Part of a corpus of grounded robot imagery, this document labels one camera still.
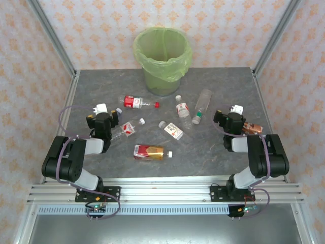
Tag red gold label bottle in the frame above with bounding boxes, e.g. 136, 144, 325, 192
133, 144, 174, 161

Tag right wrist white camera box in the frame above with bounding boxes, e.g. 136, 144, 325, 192
229, 104, 244, 115

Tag clear bottle red white label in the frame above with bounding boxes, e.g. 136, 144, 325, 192
109, 117, 146, 147

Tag clear water bottle white cap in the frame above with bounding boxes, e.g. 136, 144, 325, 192
175, 95, 193, 130

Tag clear bottle green cap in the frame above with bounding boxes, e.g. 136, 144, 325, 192
191, 88, 213, 125

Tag white label tea bottle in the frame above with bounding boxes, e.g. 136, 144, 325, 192
158, 120, 184, 141

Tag copper brown label bottle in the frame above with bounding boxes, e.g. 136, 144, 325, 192
241, 121, 264, 135

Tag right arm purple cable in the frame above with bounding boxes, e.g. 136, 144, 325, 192
212, 103, 271, 220

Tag translucent grey waste bin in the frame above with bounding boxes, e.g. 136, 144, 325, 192
143, 72, 182, 97

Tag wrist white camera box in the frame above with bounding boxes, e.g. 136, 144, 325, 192
92, 102, 108, 115
229, 104, 244, 115

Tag aluminium frame post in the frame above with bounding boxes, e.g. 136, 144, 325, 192
253, 0, 303, 77
27, 0, 78, 77

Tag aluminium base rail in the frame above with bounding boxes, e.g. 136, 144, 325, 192
26, 177, 305, 205

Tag green-lined trash bin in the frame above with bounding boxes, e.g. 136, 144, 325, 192
133, 26, 193, 82

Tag small electronics board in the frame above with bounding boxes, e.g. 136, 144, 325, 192
227, 203, 260, 221
84, 202, 107, 221

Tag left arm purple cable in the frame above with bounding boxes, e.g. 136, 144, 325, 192
55, 105, 121, 221

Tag grey metal panel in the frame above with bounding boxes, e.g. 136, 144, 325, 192
27, 215, 303, 244

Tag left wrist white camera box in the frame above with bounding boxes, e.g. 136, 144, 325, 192
92, 102, 108, 115

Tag aluminium table edge rail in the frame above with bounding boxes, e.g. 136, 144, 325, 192
251, 68, 290, 184
39, 70, 81, 185

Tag short aluminium frame leg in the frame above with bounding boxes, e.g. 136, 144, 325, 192
290, 203, 314, 244
12, 204, 39, 244

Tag red label bottle red cap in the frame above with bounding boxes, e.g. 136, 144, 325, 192
118, 95, 160, 109

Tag white slotted cable duct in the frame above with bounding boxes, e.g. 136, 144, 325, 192
37, 205, 231, 216

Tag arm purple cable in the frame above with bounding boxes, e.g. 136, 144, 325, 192
212, 103, 271, 220
55, 105, 121, 221

